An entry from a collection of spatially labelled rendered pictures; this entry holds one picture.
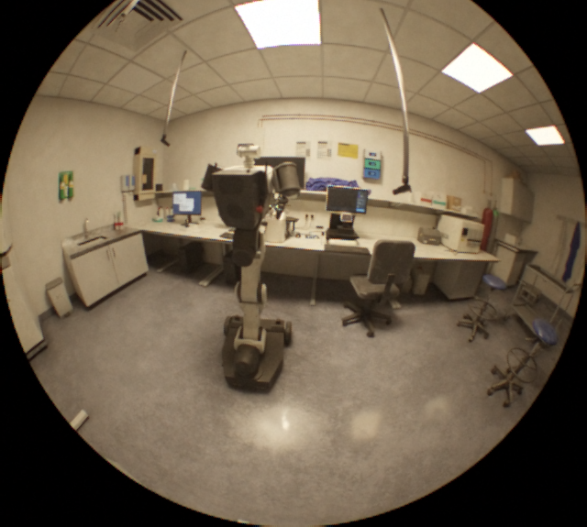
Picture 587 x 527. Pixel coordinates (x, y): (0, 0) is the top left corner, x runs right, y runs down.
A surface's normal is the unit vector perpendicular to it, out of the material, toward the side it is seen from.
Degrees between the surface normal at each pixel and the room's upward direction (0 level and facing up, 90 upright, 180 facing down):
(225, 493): 0
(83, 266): 90
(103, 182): 90
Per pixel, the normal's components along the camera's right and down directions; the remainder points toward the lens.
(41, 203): 0.99, 0.08
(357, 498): 0.05, -0.97
